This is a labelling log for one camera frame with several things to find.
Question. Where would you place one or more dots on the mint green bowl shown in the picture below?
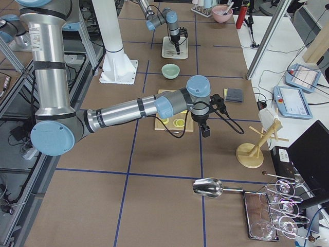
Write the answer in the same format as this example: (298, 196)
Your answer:
(170, 71)

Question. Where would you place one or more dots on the pink mixing bowl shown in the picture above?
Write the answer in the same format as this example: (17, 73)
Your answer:
(220, 14)

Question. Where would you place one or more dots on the white bear print tray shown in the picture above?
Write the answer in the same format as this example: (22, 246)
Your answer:
(167, 45)

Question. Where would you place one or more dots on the bamboo cutting board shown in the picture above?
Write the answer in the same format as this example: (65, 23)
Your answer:
(189, 124)

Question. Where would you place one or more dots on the lemon slice lower front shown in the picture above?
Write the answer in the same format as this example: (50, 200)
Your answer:
(179, 123)

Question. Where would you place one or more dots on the lemon slice lower back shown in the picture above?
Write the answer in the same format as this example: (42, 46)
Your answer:
(165, 121)

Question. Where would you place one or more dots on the white dish rack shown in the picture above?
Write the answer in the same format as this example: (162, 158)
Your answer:
(202, 7)

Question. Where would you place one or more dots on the grey yellow sponge cloth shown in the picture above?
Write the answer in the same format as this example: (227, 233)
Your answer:
(233, 95)

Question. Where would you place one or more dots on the wooden mug tree stand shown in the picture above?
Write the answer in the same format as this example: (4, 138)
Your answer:
(250, 155)

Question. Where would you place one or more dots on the metal scoop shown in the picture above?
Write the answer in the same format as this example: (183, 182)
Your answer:
(213, 187)

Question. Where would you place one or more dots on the red bottle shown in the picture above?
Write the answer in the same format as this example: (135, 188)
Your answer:
(241, 16)

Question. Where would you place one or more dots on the near blue teach pendant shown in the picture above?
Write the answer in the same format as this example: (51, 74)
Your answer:
(291, 102)

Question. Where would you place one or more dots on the blue teach pendant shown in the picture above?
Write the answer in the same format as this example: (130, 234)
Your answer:
(302, 77)
(291, 102)

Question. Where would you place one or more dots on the clear wine glass back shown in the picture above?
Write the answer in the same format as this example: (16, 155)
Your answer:
(281, 187)

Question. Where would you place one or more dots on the clear wine glass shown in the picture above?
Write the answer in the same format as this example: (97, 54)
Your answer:
(269, 231)
(281, 187)
(284, 207)

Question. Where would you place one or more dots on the black monitor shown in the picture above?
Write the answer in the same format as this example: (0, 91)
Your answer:
(309, 155)

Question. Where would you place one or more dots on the dark wooden glass tray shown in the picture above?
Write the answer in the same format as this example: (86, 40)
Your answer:
(256, 209)

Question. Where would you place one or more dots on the far blue teach pendant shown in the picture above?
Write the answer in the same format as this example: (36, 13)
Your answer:
(302, 77)

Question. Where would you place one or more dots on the clear wine glass middle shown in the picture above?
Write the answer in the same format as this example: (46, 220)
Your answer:
(284, 207)

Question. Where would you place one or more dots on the clear wine glass front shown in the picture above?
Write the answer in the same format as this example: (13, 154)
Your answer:
(269, 231)

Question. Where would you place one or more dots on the wooden block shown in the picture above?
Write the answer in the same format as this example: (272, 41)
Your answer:
(318, 47)

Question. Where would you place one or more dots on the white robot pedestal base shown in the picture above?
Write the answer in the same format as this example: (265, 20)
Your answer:
(117, 67)

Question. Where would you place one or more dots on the aluminium frame post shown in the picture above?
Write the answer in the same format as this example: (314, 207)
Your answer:
(275, 20)

